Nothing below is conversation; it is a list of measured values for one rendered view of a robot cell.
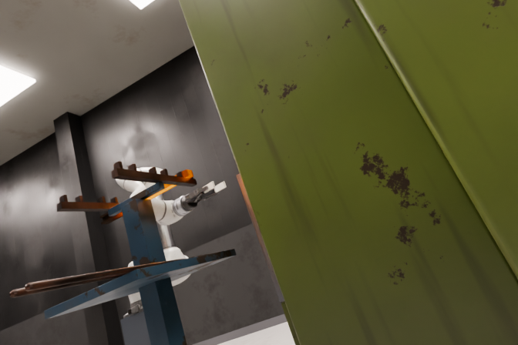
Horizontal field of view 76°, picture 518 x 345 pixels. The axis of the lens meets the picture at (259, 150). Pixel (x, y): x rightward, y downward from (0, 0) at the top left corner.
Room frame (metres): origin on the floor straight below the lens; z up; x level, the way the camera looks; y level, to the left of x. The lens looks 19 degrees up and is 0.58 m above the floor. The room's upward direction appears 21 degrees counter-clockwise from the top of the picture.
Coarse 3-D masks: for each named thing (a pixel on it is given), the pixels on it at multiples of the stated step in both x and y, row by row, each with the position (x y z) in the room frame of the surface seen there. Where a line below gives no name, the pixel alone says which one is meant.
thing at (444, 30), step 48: (384, 0) 0.48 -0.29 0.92; (432, 0) 0.46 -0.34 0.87; (480, 0) 0.43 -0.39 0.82; (384, 48) 0.51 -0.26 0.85; (432, 48) 0.47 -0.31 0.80; (480, 48) 0.45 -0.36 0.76; (432, 96) 0.49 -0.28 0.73; (480, 96) 0.46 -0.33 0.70; (480, 144) 0.48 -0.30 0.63; (480, 192) 0.50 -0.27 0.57
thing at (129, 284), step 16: (208, 256) 0.91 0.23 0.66; (224, 256) 0.99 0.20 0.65; (144, 272) 0.69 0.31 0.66; (160, 272) 0.73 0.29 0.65; (176, 272) 0.84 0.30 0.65; (192, 272) 1.07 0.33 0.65; (96, 288) 0.72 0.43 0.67; (112, 288) 0.70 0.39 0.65; (128, 288) 0.79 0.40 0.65; (64, 304) 0.75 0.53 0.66; (80, 304) 0.74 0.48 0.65; (96, 304) 0.90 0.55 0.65
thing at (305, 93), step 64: (192, 0) 0.79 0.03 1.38; (256, 0) 0.69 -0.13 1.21; (320, 0) 0.62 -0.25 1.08; (256, 64) 0.73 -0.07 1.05; (320, 64) 0.66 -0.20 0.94; (384, 64) 0.60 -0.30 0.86; (256, 128) 0.76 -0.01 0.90; (320, 128) 0.69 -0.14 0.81; (384, 128) 0.63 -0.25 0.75; (256, 192) 0.80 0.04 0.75; (320, 192) 0.72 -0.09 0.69; (384, 192) 0.66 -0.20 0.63; (448, 192) 0.61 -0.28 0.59; (320, 256) 0.75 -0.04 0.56; (384, 256) 0.68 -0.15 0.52; (448, 256) 0.63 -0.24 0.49; (320, 320) 0.78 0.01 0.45; (384, 320) 0.71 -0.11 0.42; (448, 320) 0.66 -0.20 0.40; (512, 320) 0.61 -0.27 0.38
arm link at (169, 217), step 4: (168, 200) 1.60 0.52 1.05; (172, 200) 1.60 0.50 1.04; (168, 204) 1.57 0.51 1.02; (172, 204) 1.58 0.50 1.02; (168, 208) 1.56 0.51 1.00; (172, 208) 1.57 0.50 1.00; (168, 212) 1.56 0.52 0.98; (172, 212) 1.58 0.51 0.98; (164, 216) 1.56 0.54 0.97; (168, 216) 1.57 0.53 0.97; (172, 216) 1.58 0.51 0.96; (176, 216) 1.60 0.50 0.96; (180, 216) 1.61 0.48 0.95; (160, 220) 1.57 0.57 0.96; (164, 220) 1.59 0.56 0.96; (168, 220) 1.60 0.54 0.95; (172, 220) 1.61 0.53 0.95; (176, 220) 1.63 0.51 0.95; (160, 224) 1.66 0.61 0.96; (164, 224) 1.64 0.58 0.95; (168, 224) 1.65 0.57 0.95
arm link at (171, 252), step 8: (144, 168) 1.96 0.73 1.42; (144, 184) 1.96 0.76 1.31; (152, 184) 1.97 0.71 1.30; (160, 232) 1.99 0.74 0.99; (168, 232) 2.02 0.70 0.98; (168, 240) 2.01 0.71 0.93; (168, 248) 2.00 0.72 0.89; (176, 248) 2.02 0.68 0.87; (168, 256) 1.97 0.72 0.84; (176, 256) 2.00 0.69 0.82; (184, 256) 2.07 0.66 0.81; (176, 280) 2.00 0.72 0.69
